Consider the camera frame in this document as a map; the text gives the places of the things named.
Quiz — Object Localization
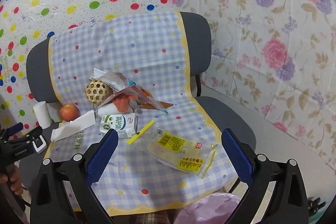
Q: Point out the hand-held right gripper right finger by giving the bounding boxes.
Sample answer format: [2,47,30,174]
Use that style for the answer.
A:
[221,128,309,224]

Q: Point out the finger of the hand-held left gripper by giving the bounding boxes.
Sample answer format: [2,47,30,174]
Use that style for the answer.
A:
[10,126,44,146]
[0,122,25,138]

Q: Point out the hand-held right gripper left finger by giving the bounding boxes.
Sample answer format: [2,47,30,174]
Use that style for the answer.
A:
[30,129,120,224]

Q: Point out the white green milk carton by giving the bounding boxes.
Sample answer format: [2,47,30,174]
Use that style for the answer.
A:
[99,112,139,139]

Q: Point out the white foam block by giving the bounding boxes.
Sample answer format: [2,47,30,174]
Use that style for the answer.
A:
[51,109,96,142]

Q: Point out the yellow plastic strip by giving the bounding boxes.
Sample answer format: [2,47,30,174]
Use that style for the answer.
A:
[127,120,155,145]

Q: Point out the white paper wad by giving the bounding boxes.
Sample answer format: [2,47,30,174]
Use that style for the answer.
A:
[97,105,116,116]

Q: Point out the trash bin with pink bag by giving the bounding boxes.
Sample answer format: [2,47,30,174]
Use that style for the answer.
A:
[173,193,248,224]

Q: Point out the clear packet with yellow labels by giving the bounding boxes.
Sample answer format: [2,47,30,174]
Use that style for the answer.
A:
[147,126,219,179]

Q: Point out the woven rattan ball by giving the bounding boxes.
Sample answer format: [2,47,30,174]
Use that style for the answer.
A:
[85,80,114,104]

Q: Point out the clear crinkled plastic wrapper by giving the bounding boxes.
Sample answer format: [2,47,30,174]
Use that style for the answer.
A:
[126,85,174,115]

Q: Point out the person's left hand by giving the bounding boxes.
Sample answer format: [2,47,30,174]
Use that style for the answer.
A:
[0,165,24,197]

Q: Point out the white paper roll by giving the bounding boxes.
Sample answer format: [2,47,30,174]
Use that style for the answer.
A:
[33,101,53,129]

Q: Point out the red apple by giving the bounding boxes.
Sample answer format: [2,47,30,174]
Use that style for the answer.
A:
[60,104,80,122]

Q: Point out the small black object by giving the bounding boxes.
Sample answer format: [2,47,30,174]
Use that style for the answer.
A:
[307,198,326,214]

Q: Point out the blue checkered dotted cloth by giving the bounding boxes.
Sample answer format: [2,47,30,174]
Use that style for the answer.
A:
[43,11,235,216]

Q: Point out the grey padded chair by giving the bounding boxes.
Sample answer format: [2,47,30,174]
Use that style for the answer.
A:
[26,11,256,193]

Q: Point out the floral print wall sheet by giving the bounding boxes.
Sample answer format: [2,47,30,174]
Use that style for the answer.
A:
[168,0,336,172]

